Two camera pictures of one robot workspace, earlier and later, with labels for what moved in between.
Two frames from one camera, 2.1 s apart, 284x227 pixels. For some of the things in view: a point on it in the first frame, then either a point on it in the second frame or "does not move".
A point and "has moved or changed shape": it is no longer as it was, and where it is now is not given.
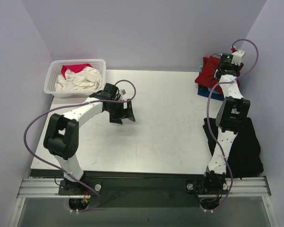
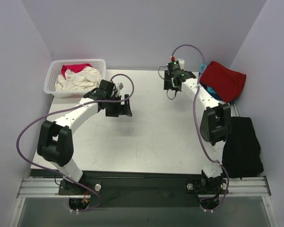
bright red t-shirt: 74,68 does not move
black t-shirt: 244,159 does not move
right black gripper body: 218,74 to 168,83
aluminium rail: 237,187 does not move
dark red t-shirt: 206,76 has moved or changed shape
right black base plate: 197,186 does not move
